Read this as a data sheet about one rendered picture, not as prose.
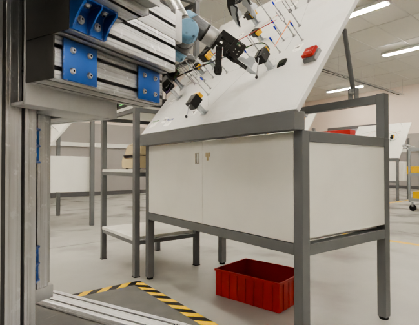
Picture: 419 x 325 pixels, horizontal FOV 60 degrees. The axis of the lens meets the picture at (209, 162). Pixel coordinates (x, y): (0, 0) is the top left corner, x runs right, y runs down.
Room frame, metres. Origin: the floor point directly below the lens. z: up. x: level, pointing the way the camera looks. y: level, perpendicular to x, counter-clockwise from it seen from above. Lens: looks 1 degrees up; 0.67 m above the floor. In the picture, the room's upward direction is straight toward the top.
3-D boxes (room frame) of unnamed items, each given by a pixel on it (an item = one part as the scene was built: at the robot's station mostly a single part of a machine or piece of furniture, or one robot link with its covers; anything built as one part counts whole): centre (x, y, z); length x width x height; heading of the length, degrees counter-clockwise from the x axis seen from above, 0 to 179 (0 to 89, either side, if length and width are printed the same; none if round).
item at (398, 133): (7.93, -3.70, 0.83); 1.18 x 0.72 x 1.65; 41
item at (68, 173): (4.48, 1.90, 0.83); 1.18 x 0.72 x 1.65; 41
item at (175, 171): (1.94, 0.19, 0.60); 0.55 x 0.02 x 0.39; 37
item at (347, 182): (1.90, -0.21, 0.60); 1.17 x 0.58 x 0.40; 37
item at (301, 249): (1.89, -0.21, 0.40); 1.18 x 0.60 x 0.80; 37
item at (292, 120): (1.70, 0.04, 0.83); 1.18 x 0.06 x 0.06; 37
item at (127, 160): (2.45, 0.41, 0.76); 0.30 x 0.21 x 0.20; 130
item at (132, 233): (2.57, 0.43, 0.93); 0.61 x 0.50 x 1.85; 37
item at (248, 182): (1.50, -0.14, 0.60); 0.55 x 0.03 x 0.39; 37
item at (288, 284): (1.88, -0.27, 0.07); 0.39 x 0.29 x 0.14; 49
